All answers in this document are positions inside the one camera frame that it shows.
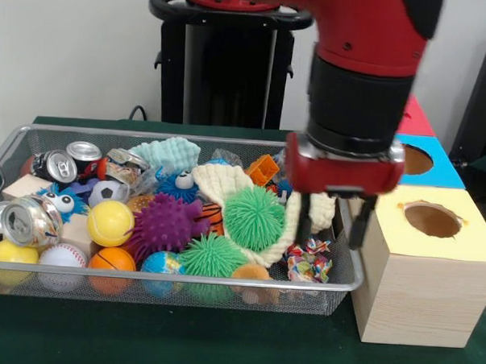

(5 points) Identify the wooden box with three holes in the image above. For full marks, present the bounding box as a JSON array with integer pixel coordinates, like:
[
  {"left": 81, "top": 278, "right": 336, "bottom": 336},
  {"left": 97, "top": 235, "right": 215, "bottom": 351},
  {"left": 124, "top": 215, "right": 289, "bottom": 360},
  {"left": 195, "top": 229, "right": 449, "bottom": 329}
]
[{"left": 333, "top": 91, "right": 486, "bottom": 350}]

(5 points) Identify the black chair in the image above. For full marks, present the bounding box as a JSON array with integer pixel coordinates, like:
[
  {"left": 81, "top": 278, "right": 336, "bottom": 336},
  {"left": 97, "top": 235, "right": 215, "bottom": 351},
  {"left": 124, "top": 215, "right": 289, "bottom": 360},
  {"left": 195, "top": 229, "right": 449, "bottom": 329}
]
[{"left": 449, "top": 24, "right": 486, "bottom": 173}]

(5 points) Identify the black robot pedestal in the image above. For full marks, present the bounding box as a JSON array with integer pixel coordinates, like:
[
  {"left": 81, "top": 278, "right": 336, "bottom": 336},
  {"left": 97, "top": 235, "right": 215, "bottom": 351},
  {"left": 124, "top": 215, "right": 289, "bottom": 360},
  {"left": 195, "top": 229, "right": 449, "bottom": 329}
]
[{"left": 145, "top": 0, "right": 316, "bottom": 131}]

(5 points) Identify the orange plastic toy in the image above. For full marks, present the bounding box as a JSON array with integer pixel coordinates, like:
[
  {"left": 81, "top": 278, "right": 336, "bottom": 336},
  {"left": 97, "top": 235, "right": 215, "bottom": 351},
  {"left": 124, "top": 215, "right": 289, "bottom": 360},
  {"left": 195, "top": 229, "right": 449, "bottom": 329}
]
[{"left": 247, "top": 153, "right": 282, "bottom": 188}]

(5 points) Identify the small blue fuzzy toy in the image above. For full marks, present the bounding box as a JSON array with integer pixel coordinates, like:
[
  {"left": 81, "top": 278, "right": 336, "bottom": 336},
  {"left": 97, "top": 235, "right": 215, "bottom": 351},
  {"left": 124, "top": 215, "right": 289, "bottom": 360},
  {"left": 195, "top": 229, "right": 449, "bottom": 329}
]
[{"left": 155, "top": 168, "right": 198, "bottom": 205}]

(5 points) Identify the orange basketball toy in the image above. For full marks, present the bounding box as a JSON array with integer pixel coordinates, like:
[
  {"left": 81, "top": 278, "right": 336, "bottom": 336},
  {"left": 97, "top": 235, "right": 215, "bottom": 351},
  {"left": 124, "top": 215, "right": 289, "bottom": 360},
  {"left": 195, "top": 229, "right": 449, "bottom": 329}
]
[{"left": 87, "top": 246, "right": 138, "bottom": 297}]

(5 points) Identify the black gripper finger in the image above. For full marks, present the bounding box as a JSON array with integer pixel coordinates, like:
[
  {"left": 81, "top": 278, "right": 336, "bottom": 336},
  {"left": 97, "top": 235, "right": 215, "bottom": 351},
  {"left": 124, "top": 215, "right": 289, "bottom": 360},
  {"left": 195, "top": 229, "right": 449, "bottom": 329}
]
[
  {"left": 294, "top": 192, "right": 315, "bottom": 248},
  {"left": 348, "top": 193, "right": 379, "bottom": 252}
]

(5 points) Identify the yellow tennis ball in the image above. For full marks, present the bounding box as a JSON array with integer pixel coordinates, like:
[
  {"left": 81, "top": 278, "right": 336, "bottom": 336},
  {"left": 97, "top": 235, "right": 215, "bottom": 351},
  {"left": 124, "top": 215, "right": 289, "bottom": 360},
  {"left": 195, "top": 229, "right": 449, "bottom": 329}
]
[{"left": 85, "top": 199, "right": 135, "bottom": 249}]

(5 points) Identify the pale orange ball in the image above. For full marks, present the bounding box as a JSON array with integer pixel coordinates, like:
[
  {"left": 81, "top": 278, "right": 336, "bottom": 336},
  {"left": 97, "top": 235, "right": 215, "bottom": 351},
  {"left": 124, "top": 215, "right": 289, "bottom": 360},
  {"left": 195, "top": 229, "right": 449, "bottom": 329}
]
[{"left": 229, "top": 262, "right": 273, "bottom": 305}]

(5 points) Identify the black cable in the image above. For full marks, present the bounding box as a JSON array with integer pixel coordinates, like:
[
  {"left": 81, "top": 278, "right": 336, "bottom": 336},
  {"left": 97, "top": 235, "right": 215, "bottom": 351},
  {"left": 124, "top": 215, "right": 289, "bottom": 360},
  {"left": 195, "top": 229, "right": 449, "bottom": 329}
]
[{"left": 129, "top": 105, "right": 150, "bottom": 122}]

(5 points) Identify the cream muslin cloth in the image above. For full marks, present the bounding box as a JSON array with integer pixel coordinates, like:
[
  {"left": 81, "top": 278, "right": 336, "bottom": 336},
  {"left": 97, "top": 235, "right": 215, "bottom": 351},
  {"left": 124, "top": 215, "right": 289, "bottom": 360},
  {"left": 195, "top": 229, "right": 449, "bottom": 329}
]
[{"left": 188, "top": 162, "right": 339, "bottom": 271}]

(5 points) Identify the green spiky ball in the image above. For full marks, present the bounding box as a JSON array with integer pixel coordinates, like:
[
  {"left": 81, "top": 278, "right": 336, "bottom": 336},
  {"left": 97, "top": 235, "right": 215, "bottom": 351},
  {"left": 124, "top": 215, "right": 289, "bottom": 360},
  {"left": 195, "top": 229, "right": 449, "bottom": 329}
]
[
  {"left": 177, "top": 232, "right": 251, "bottom": 304},
  {"left": 222, "top": 184, "right": 289, "bottom": 254}
]

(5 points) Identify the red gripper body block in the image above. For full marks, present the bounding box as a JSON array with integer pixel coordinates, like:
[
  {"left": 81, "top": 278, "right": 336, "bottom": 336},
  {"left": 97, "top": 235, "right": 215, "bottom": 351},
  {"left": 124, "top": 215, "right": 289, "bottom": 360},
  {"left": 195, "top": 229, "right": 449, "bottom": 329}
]
[{"left": 284, "top": 131, "right": 408, "bottom": 200}]

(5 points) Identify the shallow clear mesh bin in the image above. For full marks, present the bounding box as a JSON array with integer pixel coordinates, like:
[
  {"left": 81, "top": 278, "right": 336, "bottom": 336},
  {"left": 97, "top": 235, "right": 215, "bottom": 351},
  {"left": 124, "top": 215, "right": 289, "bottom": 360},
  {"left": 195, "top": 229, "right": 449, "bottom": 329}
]
[{"left": 0, "top": 123, "right": 372, "bottom": 317}]

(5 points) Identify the purple spiky ball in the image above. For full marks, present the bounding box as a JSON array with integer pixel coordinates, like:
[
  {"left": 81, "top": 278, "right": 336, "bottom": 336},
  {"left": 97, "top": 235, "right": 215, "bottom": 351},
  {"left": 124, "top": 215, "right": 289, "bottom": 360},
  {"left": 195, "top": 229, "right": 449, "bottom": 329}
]
[{"left": 127, "top": 192, "right": 210, "bottom": 266}]

